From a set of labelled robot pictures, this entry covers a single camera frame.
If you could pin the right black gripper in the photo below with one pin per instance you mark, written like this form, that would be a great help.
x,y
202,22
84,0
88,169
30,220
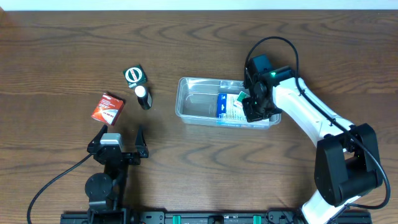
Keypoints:
x,y
255,112

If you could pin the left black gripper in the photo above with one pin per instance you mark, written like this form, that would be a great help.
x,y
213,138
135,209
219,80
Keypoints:
x,y
141,149

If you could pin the white green medicine box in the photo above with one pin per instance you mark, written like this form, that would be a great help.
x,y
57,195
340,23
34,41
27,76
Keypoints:
x,y
239,100

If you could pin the red orange small box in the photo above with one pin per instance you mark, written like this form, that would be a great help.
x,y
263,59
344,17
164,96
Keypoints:
x,y
108,109

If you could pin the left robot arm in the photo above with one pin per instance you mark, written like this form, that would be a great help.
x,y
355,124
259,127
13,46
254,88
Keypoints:
x,y
105,190

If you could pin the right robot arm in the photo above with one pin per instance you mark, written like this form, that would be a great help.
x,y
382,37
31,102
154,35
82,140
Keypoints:
x,y
347,164

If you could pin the clear plastic container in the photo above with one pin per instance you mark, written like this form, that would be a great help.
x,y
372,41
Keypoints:
x,y
196,101

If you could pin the black bottle white cap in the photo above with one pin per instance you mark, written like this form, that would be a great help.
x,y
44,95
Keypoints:
x,y
143,96

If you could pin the dark green square box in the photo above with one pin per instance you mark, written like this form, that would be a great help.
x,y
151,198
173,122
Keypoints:
x,y
135,76

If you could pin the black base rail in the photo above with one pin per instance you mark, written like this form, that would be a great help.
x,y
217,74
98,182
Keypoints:
x,y
186,217

